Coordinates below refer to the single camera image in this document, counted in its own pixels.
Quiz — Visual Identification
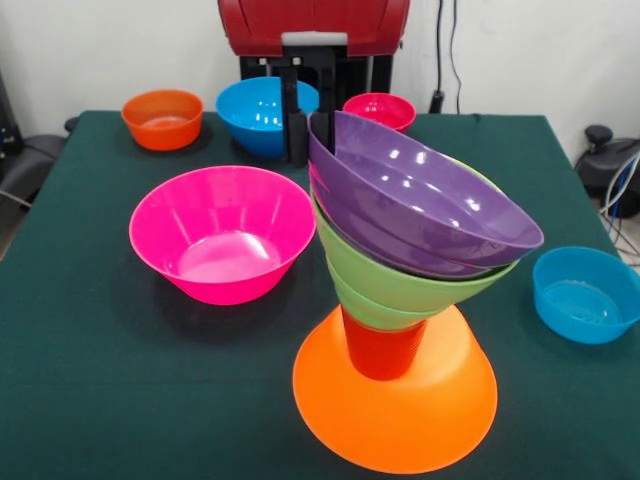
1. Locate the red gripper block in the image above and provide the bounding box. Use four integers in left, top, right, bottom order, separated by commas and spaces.
217, 0, 412, 168

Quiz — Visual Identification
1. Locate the purple bowl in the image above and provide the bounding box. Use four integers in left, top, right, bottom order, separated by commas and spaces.
306, 110, 545, 280

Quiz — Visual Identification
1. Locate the large green bowl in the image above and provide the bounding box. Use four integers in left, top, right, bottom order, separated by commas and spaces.
310, 164, 521, 315

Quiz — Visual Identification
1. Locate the small green bowl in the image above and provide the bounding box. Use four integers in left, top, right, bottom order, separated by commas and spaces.
326, 257, 445, 331

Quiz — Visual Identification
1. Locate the orange cup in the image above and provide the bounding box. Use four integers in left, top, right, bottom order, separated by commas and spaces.
342, 307, 427, 382
121, 89, 205, 152

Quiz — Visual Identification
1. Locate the large orange bowl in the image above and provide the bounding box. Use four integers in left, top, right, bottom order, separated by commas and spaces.
292, 305, 499, 475

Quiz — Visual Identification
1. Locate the blue bowl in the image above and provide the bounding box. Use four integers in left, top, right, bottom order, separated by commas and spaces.
215, 76, 321, 160

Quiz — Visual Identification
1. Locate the small crimson bowl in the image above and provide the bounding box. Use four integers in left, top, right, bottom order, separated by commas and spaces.
342, 92, 417, 133

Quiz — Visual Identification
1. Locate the large pink bowl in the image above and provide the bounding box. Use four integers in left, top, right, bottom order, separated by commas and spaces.
128, 165, 317, 306

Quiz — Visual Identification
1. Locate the dark green tablecloth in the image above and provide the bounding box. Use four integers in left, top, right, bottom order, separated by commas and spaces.
0, 109, 640, 480

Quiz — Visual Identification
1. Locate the blue cup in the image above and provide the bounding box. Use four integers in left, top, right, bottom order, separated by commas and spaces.
532, 246, 640, 346

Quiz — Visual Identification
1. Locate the black hanging cable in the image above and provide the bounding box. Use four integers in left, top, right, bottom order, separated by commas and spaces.
429, 0, 464, 114

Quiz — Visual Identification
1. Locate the tangle of cables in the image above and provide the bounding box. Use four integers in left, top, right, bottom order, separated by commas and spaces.
599, 152, 640, 256

